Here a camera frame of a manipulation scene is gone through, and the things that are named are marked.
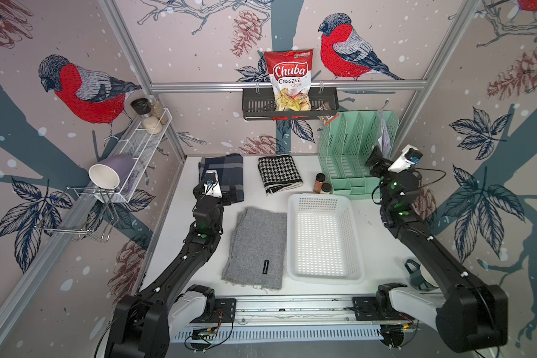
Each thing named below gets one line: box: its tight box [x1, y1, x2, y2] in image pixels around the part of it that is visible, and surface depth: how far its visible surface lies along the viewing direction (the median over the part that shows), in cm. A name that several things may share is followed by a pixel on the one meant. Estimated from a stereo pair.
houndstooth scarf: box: [258, 155, 304, 196], surface depth 109 cm
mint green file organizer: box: [317, 110, 400, 199], surface depth 109 cm
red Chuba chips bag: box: [264, 48, 314, 112], surface depth 84 cm
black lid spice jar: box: [130, 97, 163, 135], surface depth 83 cm
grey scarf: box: [220, 207, 288, 293], surface depth 85 cm
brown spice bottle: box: [313, 173, 326, 194], surface depth 100 cm
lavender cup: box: [88, 155, 137, 191], surface depth 63 cm
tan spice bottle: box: [320, 182, 332, 193], surface depth 98 cm
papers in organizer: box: [377, 109, 391, 159], surface depth 94 cm
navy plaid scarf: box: [198, 153, 244, 206], surface depth 116 cm
